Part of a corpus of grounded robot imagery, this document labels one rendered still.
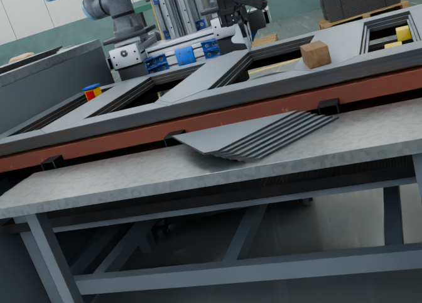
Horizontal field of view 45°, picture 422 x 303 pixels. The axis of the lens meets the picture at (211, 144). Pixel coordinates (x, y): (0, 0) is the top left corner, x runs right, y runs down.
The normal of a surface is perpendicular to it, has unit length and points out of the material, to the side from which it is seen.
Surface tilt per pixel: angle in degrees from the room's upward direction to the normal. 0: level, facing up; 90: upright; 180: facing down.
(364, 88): 90
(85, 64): 90
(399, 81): 90
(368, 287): 0
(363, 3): 90
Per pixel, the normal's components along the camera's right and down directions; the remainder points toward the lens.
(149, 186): -0.29, 0.37
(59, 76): 0.91, -0.18
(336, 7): -0.07, 0.32
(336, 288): -0.29, -0.91
